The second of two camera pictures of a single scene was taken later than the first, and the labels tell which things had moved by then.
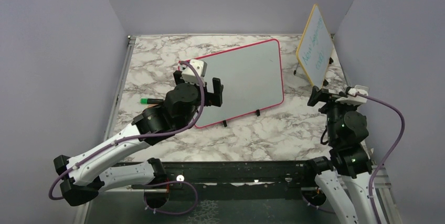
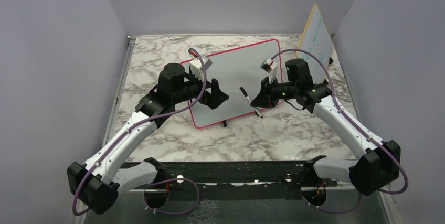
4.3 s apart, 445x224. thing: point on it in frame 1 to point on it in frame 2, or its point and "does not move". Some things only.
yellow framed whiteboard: x=315 y=46 does not move
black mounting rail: x=239 y=180 does not move
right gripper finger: x=316 y=96 to x=266 y=99
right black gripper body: x=333 y=107 to x=282 y=91
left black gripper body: x=202 y=99 does not move
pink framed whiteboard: x=252 y=78 does not move
